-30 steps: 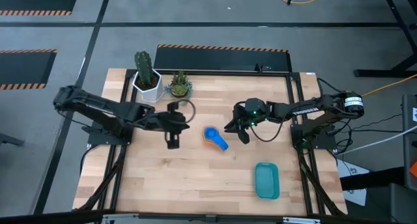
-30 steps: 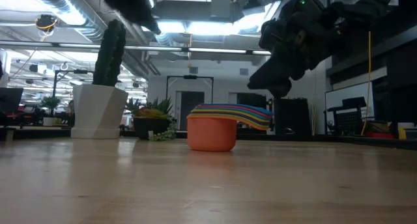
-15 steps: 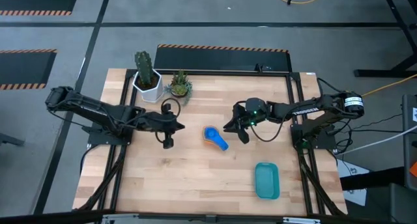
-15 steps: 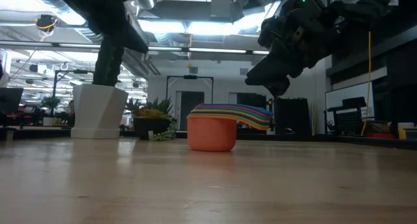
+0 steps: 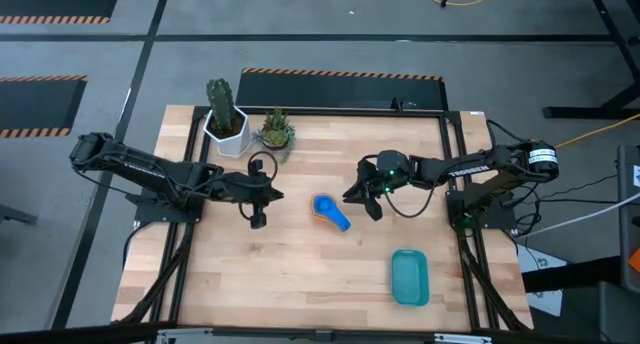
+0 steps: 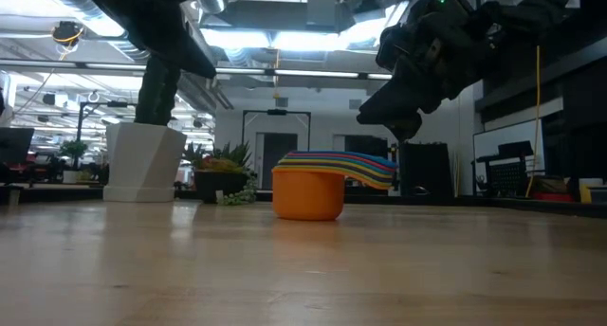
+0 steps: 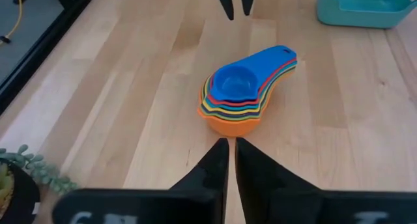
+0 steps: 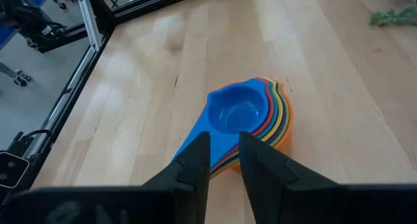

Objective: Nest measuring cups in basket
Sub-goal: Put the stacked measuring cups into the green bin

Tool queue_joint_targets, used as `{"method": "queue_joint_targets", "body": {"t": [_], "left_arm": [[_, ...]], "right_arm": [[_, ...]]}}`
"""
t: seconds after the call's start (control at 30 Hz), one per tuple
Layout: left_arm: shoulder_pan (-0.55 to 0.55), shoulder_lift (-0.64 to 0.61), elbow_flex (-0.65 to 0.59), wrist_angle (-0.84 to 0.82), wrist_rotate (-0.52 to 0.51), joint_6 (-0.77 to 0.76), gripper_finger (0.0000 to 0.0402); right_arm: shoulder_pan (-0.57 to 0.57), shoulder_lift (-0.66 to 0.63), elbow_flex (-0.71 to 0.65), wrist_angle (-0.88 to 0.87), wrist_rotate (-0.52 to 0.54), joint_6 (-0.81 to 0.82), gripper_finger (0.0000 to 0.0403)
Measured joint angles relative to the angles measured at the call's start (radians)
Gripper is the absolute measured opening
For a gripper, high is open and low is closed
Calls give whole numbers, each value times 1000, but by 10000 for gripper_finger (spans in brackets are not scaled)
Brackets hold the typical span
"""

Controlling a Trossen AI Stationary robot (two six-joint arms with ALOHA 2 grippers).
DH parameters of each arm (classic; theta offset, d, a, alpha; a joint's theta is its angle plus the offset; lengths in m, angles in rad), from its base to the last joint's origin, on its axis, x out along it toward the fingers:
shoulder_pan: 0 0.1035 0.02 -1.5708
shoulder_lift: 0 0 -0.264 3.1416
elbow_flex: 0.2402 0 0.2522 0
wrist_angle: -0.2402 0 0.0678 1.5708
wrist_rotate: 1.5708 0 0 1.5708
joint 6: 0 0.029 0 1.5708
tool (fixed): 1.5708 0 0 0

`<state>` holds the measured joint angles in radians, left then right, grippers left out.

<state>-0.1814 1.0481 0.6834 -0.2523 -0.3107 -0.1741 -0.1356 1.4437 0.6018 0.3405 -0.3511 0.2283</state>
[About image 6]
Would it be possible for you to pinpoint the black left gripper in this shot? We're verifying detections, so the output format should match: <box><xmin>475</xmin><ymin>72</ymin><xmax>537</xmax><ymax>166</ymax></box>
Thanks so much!
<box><xmin>84</xmin><ymin>0</ymin><xmax>218</xmax><ymax>80</ymax></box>

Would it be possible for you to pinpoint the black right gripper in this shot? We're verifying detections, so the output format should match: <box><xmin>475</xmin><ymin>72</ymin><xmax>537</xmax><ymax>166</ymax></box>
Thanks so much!
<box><xmin>356</xmin><ymin>0</ymin><xmax>492</xmax><ymax>142</ymax></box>

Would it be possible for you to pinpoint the blue measuring cup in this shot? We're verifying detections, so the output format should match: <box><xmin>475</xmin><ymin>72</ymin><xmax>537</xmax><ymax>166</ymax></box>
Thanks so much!
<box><xmin>284</xmin><ymin>152</ymin><xmax>397</xmax><ymax>172</ymax></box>

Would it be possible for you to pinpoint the dark purple-blue measuring cup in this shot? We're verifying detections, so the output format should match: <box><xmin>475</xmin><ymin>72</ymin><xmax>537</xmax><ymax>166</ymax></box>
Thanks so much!
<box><xmin>277</xmin><ymin>159</ymin><xmax>395</xmax><ymax>183</ymax></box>

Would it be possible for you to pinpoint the green measuring cup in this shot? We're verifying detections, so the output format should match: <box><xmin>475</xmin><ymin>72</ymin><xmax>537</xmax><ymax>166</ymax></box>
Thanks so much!
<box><xmin>274</xmin><ymin>162</ymin><xmax>395</xmax><ymax>187</ymax></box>

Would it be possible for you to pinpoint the orange measuring cup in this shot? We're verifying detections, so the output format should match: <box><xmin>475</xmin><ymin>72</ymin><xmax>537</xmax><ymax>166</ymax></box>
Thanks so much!
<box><xmin>271</xmin><ymin>167</ymin><xmax>395</xmax><ymax>222</ymax></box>

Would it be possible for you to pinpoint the tall green cactus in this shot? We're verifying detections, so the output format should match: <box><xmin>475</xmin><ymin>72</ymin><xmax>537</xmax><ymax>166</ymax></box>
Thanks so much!
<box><xmin>135</xmin><ymin>55</ymin><xmax>184</xmax><ymax>127</ymax></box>

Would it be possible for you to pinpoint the black upright panel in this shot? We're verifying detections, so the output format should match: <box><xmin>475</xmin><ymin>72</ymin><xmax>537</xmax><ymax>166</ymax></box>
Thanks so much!
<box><xmin>400</xmin><ymin>140</ymin><xmax>454</xmax><ymax>198</ymax></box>

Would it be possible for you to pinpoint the long ceiling light bar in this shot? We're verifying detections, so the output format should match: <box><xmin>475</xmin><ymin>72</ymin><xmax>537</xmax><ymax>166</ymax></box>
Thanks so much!
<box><xmin>0</xmin><ymin>58</ymin><xmax>395</xmax><ymax>82</ymax></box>

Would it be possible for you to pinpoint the white faceted plant pot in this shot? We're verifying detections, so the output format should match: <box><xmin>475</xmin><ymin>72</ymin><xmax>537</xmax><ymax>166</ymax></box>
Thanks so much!
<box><xmin>104</xmin><ymin>121</ymin><xmax>189</xmax><ymax>203</ymax></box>

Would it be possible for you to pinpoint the black perforated cart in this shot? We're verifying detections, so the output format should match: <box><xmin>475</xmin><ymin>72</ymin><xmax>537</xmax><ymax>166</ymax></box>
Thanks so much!
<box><xmin>473</xmin><ymin>140</ymin><xmax>535</xmax><ymax>197</ymax></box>

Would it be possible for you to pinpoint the dark round plant pot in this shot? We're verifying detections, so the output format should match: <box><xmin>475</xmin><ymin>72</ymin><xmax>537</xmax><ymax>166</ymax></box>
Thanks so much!
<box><xmin>193</xmin><ymin>169</ymin><xmax>250</xmax><ymax>205</ymax></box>

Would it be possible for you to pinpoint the small potted plant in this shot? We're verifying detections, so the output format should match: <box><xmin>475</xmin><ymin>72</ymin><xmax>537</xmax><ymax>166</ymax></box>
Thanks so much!
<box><xmin>59</xmin><ymin>139</ymin><xmax>89</xmax><ymax>184</ymax></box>

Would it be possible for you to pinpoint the red bin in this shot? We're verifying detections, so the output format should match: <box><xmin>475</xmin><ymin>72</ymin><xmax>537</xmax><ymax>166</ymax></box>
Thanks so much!
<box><xmin>530</xmin><ymin>190</ymin><xmax>575</xmax><ymax>203</ymax></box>

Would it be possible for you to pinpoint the yellow box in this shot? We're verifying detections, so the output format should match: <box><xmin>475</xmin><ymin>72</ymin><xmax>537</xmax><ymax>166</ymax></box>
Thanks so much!
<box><xmin>578</xmin><ymin>177</ymin><xmax>604</xmax><ymax>204</ymax></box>

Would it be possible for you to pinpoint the dark monitor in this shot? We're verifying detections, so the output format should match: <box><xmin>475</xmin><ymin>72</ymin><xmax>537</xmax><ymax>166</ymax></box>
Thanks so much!
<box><xmin>0</xmin><ymin>126</ymin><xmax>35</xmax><ymax>165</ymax></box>

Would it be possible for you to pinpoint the black wall screen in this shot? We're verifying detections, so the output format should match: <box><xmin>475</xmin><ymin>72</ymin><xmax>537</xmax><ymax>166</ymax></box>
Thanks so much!
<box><xmin>344</xmin><ymin>135</ymin><xmax>389</xmax><ymax>154</ymax></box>

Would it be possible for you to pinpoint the silver ceiling duct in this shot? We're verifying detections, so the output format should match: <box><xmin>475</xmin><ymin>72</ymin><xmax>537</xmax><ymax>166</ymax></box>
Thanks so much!
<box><xmin>42</xmin><ymin>0</ymin><xmax>157</xmax><ymax>62</ymax></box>

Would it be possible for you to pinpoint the black camera stand frame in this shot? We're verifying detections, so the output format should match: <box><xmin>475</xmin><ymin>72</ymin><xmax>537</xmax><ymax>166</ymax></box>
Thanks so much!
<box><xmin>241</xmin><ymin>109</ymin><xmax>313</xmax><ymax>188</ymax></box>

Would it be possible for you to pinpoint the black and yellow cable reel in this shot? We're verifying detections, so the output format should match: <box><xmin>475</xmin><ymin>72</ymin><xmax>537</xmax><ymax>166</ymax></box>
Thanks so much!
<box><xmin>50</xmin><ymin>21</ymin><xmax>85</xmax><ymax>47</ymax></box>

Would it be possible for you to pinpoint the hanging yellow cable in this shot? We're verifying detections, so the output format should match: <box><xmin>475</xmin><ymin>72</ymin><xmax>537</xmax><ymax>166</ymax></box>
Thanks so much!
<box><xmin>524</xmin><ymin>45</ymin><xmax>543</xmax><ymax>197</ymax></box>

